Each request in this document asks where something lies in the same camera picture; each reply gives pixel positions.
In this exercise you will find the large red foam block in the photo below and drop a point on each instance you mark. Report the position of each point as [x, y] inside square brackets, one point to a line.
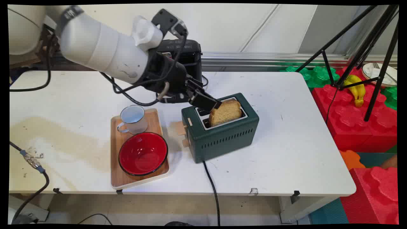
[356, 117]

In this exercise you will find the yellow toy banana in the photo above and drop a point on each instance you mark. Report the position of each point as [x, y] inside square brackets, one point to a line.
[356, 87]

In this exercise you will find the green toaster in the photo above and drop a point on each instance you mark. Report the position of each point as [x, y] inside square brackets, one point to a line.
[222, 130]

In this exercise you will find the white enamel mug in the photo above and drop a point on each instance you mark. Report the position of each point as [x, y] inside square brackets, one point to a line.
[133, 119]

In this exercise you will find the black tripod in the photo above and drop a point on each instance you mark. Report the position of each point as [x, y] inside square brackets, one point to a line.
[365, 47]

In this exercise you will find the black appliance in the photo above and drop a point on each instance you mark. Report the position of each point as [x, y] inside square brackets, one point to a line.
[187, 57]

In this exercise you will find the brown toast slice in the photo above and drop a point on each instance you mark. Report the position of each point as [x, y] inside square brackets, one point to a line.
[225, 112]

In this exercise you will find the silver fork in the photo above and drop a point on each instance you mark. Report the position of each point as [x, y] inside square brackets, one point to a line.
[383, 71]

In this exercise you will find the wooden tray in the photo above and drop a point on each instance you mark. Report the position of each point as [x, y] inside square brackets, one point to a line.
[127, 149]

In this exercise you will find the white plate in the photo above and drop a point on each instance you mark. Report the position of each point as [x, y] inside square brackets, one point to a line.
[380, 73]

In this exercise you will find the orange foam block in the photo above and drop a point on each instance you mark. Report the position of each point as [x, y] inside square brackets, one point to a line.
[351, 159]

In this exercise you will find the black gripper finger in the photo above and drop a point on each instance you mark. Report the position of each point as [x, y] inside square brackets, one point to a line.
[197, 85]
[203, 102]

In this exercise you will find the green foam block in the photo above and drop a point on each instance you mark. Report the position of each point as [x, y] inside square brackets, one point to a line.
[313, 75]

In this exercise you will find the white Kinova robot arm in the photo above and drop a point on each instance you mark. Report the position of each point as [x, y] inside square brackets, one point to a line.
[105, 47]

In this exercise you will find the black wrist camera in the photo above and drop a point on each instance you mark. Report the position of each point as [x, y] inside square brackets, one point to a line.
[168, 22]

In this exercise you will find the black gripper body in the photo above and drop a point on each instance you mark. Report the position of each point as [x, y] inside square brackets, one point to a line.
[165, 74]

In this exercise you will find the small red foam block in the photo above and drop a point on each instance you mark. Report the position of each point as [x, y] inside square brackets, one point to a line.
[375, 194]

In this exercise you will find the red bowl black rim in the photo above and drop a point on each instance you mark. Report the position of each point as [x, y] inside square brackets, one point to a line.
[143, 153]

